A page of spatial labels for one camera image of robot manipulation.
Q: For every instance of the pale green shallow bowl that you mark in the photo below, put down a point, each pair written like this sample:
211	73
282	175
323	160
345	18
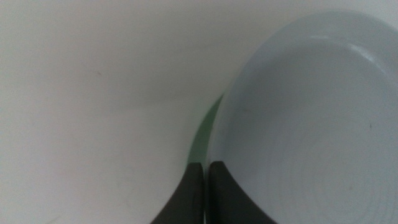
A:
202	137

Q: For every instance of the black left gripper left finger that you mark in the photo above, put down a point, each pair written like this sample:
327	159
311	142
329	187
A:
189	199

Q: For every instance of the grey shallow bowl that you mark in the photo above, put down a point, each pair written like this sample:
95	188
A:
311	124

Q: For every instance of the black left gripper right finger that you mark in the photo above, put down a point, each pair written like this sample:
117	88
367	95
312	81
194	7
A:
227	202

